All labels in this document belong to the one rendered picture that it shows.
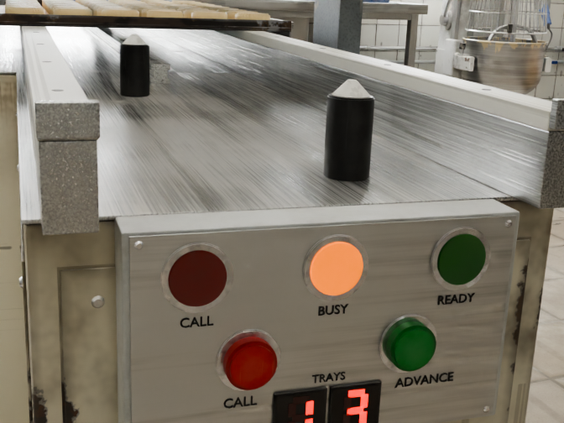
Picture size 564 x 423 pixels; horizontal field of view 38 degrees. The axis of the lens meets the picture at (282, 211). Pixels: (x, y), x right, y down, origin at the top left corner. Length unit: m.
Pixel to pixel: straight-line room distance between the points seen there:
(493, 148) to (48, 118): 0.29
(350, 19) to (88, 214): 0.95
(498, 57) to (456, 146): 3.62
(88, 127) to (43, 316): 0.12
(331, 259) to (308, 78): 0.45
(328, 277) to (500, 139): 0.16
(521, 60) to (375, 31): 0.97
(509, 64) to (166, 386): 3.83
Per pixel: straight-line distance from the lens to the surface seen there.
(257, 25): 1.15
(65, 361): 0.49
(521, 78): 4.26
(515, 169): 0.54
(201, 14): 1.16
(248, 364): 0.46
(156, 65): 1.02
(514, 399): 0.61
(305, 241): 0.45
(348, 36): 1.33
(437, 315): 0.51
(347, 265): 0.46
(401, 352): 0.49
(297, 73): 0.92
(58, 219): 0.42
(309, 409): 0.50
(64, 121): 0.41
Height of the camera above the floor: 0.97
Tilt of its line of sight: 16 degrees down
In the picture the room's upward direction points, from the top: 2 degrees clockwise
